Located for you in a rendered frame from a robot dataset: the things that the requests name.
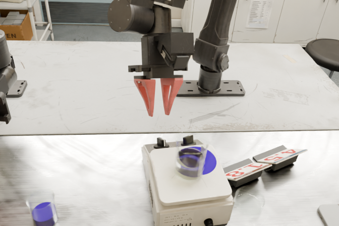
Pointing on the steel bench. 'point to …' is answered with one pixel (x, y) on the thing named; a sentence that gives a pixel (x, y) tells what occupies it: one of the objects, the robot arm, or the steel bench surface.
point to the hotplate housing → (180, 217)
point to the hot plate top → (167, 159)
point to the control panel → (156, 144)
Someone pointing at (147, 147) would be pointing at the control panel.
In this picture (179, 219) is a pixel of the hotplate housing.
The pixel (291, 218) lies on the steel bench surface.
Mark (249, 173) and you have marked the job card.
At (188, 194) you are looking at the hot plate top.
